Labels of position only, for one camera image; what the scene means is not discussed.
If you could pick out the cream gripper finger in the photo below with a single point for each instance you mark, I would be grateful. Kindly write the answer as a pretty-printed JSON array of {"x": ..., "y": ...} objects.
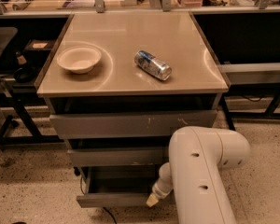
[{"x": 152, "y": 200}]

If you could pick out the grey bottom drawer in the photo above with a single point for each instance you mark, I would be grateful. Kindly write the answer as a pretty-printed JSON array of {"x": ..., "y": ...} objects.
[{"x": 118, "y": 186}]

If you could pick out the grey drawer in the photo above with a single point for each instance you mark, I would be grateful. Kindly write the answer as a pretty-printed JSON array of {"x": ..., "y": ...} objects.
[
  {"x": 118, "y": 186},
  {"x": 142, "y": 124},
  {"x": 118, "y": 156}
]

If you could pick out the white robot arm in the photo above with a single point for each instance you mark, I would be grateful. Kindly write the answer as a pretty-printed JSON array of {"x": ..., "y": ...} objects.
[{"x": 196, "y": 155}]

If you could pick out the grey middle drawer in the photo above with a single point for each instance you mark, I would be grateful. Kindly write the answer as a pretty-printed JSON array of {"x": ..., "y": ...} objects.
[{"x": 118, "y": 156}]

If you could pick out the grey top drawer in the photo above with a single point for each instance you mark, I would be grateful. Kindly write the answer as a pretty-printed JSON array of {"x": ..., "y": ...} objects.
[{"x": 142, "y": 124}]

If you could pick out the grey drawer cabinet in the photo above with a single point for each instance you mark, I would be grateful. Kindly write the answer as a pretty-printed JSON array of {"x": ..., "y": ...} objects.
[{"x": 118, "y": 85}]

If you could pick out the silver blue drink can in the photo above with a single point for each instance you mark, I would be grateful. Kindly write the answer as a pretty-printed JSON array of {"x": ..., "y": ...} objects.
[{"x": 152, "y": 65}]

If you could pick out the white paper bowl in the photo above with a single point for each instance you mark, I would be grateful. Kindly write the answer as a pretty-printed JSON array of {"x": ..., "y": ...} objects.
[{"x": 79, "y": 59}]

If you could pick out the black box with label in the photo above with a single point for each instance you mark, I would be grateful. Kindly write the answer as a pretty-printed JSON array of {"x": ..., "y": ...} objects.
[{"x": 38, "y": 45}]

